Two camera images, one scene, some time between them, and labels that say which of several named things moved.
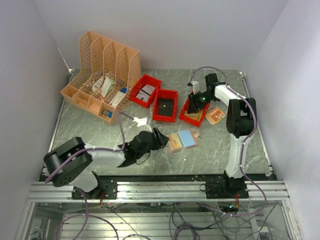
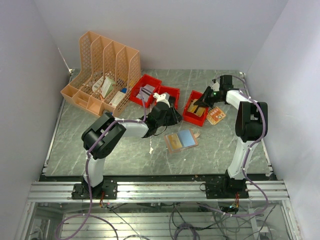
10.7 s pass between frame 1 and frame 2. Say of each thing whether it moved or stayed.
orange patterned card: stayed
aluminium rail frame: stayed
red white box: stayed
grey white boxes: stayed
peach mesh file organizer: stayed
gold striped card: moved
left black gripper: moved
